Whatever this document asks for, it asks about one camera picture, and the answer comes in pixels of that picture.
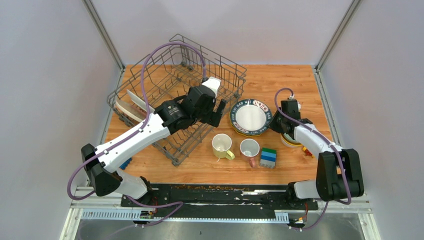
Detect grey wire dish rack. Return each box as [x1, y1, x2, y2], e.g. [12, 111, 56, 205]
[106, 33, 248, 167]

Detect teal rimmed plate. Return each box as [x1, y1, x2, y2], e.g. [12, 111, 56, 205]
[229, 98, 273, 133]

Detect red and teal floral plate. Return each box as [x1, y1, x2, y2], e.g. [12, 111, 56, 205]
[126, 89, 155, 113]

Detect cream and pink plate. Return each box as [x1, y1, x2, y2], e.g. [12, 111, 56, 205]
[115, 99, 147, 123]

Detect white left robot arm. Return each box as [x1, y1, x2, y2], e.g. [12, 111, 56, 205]
[81, 78, 227, 207]

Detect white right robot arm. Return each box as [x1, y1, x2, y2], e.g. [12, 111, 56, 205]
[268, 99, 365, 209]

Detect stacked teal and yellow bowls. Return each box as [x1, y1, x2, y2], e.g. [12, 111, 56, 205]
[280, 133, 303, 148]

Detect yellow mug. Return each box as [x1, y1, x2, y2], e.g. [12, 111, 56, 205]
[211, 133, 235, 161]

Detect green scalloped plate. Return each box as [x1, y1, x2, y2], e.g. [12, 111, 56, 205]
[230, 122, 268, 137]

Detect green blue grey block stack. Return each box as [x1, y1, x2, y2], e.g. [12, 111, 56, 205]
[259, 147, 277, 169]

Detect pink mug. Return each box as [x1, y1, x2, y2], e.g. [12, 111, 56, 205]
[239, 138, 260, 168]

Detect small red yellow green toy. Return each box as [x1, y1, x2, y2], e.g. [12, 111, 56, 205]
[302, 147, 314, 157]

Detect yellow red blue toy block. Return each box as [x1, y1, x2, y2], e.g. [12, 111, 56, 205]
[119, 157, 132, 170]

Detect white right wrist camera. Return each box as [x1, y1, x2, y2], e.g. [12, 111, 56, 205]
[287, 94, 301, 111]

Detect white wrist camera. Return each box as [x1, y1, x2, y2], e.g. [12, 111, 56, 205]
[287, 94, 301, 111]
[201, 76, 221, 97]

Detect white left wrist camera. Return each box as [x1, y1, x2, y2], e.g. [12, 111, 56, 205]
[201, 76, 221, 97]

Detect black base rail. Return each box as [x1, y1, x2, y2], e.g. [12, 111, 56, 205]
[71, 181, 372, 229]

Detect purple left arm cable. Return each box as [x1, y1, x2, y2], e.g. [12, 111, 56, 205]
[67, 41, 208, 229]

